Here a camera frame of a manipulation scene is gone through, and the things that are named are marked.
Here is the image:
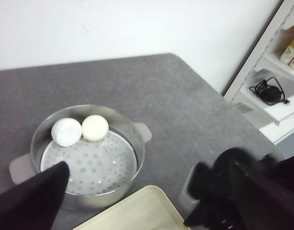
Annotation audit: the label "cream rectangular tray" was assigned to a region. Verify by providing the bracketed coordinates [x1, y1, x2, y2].
[75, 185, 189, 230]

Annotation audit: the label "black power adapter cable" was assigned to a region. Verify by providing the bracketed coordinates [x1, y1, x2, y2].
[249, 76, 291, 106]

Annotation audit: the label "stainless steel steamer pot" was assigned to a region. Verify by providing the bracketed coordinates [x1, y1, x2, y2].
[9, 104, 152, 211]

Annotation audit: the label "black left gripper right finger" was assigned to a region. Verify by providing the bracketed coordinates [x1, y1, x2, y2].
[184, 148, 294, 230]

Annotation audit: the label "white shelf unit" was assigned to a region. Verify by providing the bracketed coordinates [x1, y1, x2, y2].
[223, 0, 294, 147]

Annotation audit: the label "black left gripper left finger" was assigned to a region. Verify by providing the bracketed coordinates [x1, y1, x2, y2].
[0, 161, 70, 230]

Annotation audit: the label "panda bun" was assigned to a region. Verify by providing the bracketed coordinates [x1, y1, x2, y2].
[51, 117, 82, 147]
[81, 115, 109, 141]

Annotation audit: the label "white perforated steamer liner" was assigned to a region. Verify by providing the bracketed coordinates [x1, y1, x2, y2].
[40, 131, 137, 196]

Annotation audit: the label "yellow boxes on shelf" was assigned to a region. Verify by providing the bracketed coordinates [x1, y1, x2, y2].
[280, 39, 294, 69]

